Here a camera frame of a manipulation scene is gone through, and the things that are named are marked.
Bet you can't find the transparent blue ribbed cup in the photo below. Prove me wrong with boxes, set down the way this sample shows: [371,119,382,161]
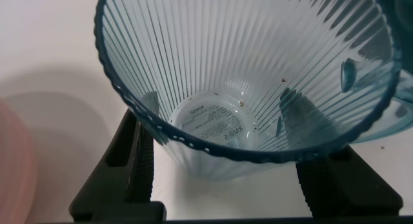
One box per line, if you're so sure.
[94,0,413,182]

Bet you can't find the pink round bowl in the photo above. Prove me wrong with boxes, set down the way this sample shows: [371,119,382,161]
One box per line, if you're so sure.
[0,99,39,224]

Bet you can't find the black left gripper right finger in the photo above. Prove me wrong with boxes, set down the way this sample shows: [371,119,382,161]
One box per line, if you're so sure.
[278,87,405,219]

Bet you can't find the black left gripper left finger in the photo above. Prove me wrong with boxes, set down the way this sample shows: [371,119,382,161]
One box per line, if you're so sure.
[68,108,168,223]

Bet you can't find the dark teal square basin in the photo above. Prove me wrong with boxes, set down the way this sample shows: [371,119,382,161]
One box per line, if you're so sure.
[370,0,413,75]

